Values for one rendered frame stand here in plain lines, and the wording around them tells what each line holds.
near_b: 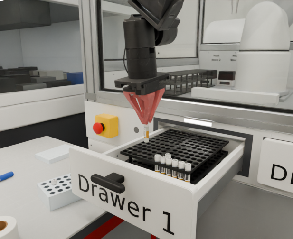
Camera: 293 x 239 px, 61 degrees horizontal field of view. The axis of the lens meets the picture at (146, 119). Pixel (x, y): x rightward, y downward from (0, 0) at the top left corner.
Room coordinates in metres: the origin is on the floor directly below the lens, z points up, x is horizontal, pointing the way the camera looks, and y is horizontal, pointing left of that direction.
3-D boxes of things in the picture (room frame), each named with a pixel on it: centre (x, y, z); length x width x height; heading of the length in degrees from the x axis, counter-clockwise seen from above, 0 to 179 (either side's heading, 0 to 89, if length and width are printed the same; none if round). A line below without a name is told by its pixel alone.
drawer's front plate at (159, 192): (0.41, 0.04, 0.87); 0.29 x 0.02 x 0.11; 53
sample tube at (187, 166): (0.44, -0.08, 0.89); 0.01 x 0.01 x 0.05
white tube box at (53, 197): (0.58, 0.21, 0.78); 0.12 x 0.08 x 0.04; 131
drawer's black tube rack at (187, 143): (0.57, -0.08, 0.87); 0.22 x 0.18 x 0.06; 143
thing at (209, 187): (0.58, -0.08, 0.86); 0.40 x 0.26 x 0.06; 143
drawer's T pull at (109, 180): (0.39, 0.06, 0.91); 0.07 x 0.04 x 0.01; 53
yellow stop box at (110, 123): (0.84, 0.14, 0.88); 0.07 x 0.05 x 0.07; 53
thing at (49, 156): (0.84, 0.32, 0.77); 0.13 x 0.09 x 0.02; 143
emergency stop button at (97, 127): (0.81, 0.16, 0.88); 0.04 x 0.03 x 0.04; 53
